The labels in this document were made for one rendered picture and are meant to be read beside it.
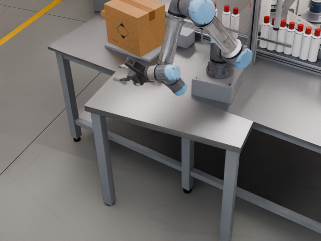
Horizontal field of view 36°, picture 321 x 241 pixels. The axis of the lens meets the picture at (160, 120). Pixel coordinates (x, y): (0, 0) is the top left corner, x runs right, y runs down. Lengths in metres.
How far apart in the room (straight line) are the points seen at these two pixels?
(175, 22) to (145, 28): 0.64
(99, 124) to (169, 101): 0.42
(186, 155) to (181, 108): 0.50
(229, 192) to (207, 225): 0.50
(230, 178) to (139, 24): 1.06
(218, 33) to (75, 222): 1.56
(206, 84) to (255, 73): 0.41
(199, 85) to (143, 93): 0.33
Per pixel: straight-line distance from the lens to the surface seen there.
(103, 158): 2.98
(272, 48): 3.11
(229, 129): 2.54
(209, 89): 2.71
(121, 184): 3.42
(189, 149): 3.04
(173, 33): 2.42
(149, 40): 3.09
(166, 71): 2.33
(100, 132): 2.84
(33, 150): 3.80
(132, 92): 2.81
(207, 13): 2.28
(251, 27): 2.93
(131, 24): 3.01
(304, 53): 3.04
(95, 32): 3.44
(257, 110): 2.69
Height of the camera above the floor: 2.46
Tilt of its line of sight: 39 degrees down
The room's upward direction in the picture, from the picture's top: 2 degrees counter-clockwise
